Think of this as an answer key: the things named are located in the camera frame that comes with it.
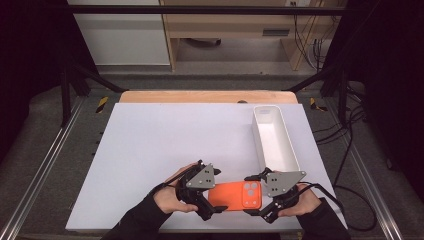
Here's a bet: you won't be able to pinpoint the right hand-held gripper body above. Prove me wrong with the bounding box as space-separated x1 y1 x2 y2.
265 170 307 206

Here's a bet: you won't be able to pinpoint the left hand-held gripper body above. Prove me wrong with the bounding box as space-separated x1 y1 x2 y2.
175 159 217 210

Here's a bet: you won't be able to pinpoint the orange phone case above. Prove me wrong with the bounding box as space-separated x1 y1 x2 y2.
207 180 263 212

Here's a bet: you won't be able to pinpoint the person's right hand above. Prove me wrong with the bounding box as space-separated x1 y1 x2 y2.
278 184 322 218

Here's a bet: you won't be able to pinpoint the person's left hand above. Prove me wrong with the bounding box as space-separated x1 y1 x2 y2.
153 162 200 215

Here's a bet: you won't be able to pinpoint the white plastic bin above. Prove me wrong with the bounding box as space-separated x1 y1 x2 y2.
252 104 301 175

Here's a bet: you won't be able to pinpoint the white table cover sheet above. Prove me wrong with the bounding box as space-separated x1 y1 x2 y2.
65 102 348 233

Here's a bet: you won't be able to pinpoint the yellow black tape marker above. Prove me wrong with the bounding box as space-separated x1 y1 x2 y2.
309 97 330 113
95 96 110 115

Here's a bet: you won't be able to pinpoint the black stand leg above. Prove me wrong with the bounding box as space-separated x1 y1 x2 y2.
282 61 350 126
60 61 130 128

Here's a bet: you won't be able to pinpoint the wooden desk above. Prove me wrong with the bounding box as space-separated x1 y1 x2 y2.
159 0 348 72

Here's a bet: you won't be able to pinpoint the dark curtain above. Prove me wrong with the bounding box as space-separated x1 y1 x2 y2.
0 0 98 164
333 0 424 191

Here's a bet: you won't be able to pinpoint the white cabinet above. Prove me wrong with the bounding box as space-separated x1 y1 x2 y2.
66 0 172 67

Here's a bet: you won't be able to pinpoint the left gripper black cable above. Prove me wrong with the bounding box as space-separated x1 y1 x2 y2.
149 162 203 198

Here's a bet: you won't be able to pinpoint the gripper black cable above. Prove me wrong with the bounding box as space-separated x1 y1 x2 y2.
297 181 379 233
149 162 203 198

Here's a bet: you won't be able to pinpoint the black floor cables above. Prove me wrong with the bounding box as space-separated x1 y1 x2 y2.
312 82 368 188

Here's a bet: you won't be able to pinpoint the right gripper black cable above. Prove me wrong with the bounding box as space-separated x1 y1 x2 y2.
297 181 379 233

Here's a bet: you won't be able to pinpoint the metal floor rail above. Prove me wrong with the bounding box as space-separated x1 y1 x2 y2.
0 95 85 240
323 99 405 240

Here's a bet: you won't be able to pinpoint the grey desk drawer handle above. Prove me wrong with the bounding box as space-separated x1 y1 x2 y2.
262 28 291 37

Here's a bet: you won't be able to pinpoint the hanging black cables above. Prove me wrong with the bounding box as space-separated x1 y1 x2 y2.
291 0 329 72

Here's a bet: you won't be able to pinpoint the black frame crossbar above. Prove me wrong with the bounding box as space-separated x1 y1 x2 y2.
62 4 348 16

